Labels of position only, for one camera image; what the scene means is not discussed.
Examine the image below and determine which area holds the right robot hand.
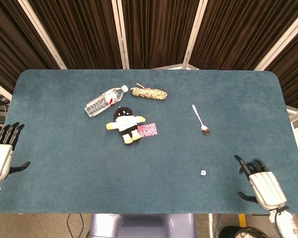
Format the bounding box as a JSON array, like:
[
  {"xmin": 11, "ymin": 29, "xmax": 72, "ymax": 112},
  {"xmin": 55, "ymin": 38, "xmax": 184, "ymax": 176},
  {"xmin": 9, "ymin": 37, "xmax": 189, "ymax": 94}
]
[{"xmin": 234, "ymin": 155, "xmax": 288, "ymax": 211}]

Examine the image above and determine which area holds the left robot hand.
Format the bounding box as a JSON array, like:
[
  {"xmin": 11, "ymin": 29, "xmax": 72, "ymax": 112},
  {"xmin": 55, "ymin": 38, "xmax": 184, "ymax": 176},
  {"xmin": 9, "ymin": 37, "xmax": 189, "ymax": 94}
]
[{"xmin": 0, "ymin": 122, "xmax": 31, "ymax": 181}]

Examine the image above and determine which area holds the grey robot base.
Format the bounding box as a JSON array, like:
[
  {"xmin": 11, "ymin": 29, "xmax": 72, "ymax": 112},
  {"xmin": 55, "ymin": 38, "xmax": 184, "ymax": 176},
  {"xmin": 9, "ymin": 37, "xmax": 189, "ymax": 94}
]
[{"xmin": 88, "ymin": 213, "xmax": 197, "ymax": 238}]

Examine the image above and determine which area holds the black bin with bag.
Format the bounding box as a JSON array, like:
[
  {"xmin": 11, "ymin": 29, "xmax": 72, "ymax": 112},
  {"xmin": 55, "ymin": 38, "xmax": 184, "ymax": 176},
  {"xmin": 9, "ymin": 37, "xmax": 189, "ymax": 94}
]
[{"xmin": 219, "ymin": 225, "xmax": 268, "ymax": 238}]

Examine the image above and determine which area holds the metal spoon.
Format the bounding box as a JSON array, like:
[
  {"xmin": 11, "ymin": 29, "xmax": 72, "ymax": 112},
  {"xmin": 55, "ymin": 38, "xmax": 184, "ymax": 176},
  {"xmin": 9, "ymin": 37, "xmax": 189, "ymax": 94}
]
[{"xmin": 191, "ymin": 104, "xmax": 211, "ymax": 136}]

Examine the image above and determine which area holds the clear plastic water bottle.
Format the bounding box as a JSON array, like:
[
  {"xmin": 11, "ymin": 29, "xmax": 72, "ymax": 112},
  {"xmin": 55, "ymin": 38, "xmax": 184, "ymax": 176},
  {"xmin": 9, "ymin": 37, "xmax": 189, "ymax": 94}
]
[{"xmin": 83, "ymin": 84, "xmax": 129, "ymax": 118}]

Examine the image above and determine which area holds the blue table mat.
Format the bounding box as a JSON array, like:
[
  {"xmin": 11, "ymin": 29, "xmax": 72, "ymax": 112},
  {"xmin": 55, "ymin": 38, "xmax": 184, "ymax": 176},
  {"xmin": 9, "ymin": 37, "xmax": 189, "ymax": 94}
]
[{"xmin": 0, "ymin": 68, "xmax": 298, "ymax": 215}]

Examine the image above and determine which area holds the black white plush penguin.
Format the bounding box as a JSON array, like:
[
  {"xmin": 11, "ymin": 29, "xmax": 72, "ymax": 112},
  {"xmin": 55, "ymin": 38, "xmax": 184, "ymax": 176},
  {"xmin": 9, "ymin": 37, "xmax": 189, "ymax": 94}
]
[{"xmin": 105, "ymin": 106, "xmax": 146, "ymax": 145}]

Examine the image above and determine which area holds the dark folding screen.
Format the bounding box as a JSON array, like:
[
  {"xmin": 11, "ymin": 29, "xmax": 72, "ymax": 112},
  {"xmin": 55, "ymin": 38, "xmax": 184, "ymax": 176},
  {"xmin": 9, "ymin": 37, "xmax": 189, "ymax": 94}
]
[{"xmin": 0, "ymin": 0, "xmax": 298, "ymax": 110}]

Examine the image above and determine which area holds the black floor cable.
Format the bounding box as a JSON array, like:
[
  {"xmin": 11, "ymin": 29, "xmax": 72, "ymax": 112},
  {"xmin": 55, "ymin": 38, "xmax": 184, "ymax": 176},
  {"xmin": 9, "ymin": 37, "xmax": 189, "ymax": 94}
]
[{"xmin": 66, "ymin": 213, "xmax": 86, "ymax": 238}]

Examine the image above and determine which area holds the coiled yellow black rope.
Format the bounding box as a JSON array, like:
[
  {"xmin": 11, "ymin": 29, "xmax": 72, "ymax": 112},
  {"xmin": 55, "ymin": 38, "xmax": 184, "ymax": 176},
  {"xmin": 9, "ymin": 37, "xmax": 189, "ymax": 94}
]
[{"xmin": 130, "ymin": 82, "xmax": 168, "ymax": 101}]

